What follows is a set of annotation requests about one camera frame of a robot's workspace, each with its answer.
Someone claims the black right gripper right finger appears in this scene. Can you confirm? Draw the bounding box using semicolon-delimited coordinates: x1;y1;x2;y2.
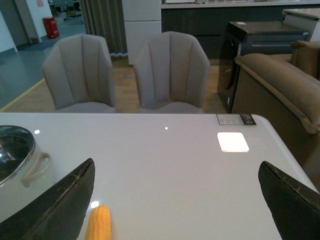
258;161;320;240

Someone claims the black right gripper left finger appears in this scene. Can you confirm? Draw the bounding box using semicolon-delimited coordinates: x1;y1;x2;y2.
0;158;95;240

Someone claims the yellow corn cob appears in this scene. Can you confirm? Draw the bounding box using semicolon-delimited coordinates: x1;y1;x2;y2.
85;204;113;240

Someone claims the white electric cooking pot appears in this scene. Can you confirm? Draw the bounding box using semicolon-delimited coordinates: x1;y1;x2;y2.
0;137;54;222

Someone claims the black white table label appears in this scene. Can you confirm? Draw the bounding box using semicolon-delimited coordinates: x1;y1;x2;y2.
216;113;256;126

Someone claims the brown fabric sofa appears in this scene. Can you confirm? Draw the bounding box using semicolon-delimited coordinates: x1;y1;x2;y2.
231;40;320;179

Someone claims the left beige upholstered chair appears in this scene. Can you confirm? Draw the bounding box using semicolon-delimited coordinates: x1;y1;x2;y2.
42;34;117;114

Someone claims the beige upholstered chair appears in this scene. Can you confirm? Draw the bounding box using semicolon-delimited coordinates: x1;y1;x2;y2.
42;34;117;114
133;31;210;114

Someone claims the black washing machine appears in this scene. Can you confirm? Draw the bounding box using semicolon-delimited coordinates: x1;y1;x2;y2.
217;21;309;113

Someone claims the right beige upholstered chair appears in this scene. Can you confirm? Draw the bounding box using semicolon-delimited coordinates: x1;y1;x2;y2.
133;31;210;114

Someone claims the red fire extinguisher box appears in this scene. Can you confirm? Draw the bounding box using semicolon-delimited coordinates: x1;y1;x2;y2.
42;17;60;39

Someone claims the grey curtain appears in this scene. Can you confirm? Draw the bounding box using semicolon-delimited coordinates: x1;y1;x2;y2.
79;0;128;54

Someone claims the dark kitchen counter cabinet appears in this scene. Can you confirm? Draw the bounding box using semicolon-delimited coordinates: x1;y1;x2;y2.
161;0;320;61

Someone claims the white pillar cabinet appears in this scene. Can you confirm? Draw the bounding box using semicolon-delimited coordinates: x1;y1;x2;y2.
122;0;162;65

